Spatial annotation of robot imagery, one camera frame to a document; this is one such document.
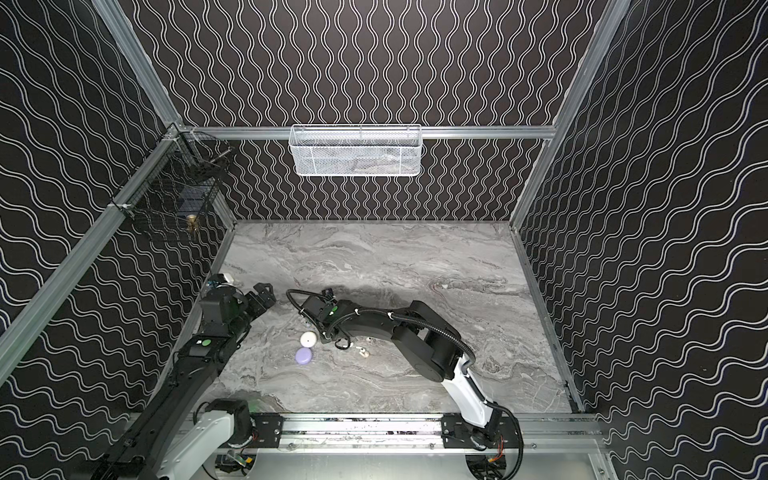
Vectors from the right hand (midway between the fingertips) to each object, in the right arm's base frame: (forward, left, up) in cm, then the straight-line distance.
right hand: (339, 332), depth 93 cm
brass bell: (+17, +39, +31) cm, 53 cm away
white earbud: (-7, -8, +1) cm, 11 cm away
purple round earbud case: (-9, +9, +3) cm, 13 cm away
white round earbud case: (-4, +8, +4) cm, 10 cm away
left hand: (+3, +17, +18) cm, 25 cm away
